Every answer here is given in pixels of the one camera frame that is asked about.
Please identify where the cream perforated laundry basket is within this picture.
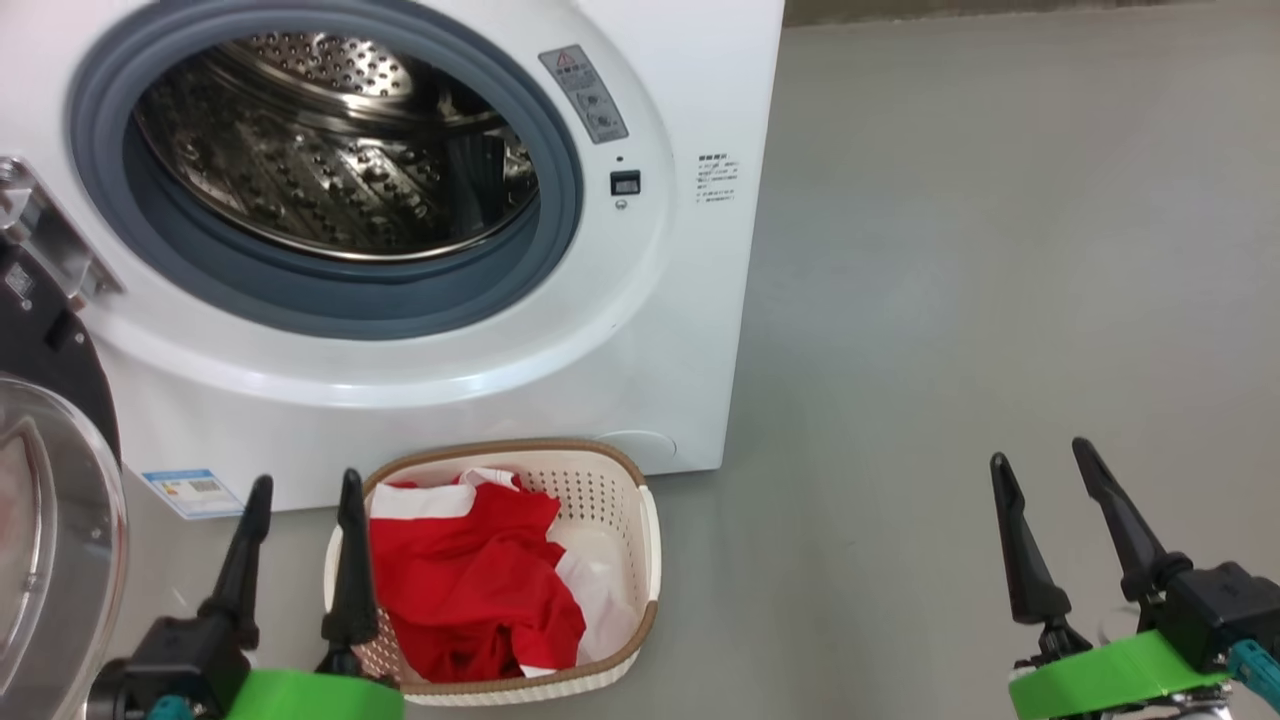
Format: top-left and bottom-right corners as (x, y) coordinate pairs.
(322, 438), (663, 708)

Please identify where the grey rubber door gasket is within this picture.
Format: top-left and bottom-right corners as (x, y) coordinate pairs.
(67, 0), (585, 342)

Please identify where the steel washing machine drum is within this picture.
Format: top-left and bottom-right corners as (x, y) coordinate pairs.
(132, 30), (542, 264)

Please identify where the red and white garment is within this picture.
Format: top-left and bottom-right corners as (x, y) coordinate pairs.
(367, 466), (641, 685)

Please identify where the white washing machine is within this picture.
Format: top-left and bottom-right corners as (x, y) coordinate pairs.
(0, 0), (786, 513)

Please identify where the teal right camera connector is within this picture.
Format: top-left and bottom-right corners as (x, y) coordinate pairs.
(1227, 640), (1280, 712)

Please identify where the blue energy label sticker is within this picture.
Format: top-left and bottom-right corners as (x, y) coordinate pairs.
(141, 467), (245, 522)

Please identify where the grey warning sticker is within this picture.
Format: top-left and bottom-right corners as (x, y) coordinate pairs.
(539, 44), (630, 145)

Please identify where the black round glass machine door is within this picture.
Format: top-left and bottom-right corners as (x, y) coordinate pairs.
(0, 155), (131, 720)

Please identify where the round white filter cover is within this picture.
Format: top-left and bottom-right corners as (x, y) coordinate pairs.
(594, 429), (679, 477)

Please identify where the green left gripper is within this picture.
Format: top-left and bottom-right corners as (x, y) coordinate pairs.
(197, 468), (406, 720)

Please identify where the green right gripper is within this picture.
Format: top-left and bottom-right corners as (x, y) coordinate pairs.
(990, 437), (1231, 720)

